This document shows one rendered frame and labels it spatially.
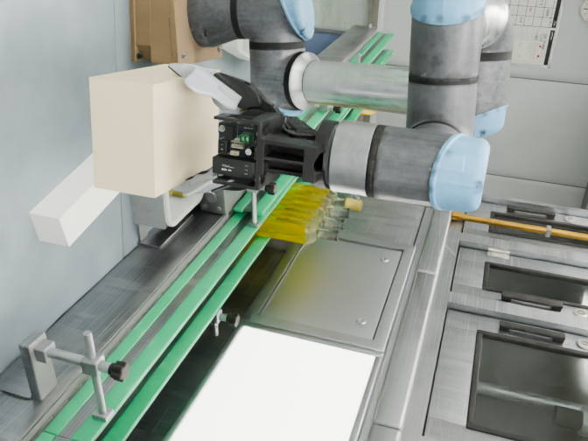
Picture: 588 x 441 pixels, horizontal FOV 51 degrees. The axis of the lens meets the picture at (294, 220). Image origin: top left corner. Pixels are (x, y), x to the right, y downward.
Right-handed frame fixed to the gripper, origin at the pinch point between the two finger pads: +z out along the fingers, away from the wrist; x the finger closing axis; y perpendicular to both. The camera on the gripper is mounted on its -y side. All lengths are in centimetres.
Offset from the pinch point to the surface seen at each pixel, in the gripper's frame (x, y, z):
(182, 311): 44, -31, 16
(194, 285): 43, -40, 18
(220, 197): 32, -65, 24
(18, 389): 47, -2, 29
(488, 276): 55, -101, -41
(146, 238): 39, -49, 35
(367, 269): 52, -86, -10
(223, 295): 49, -49, 15
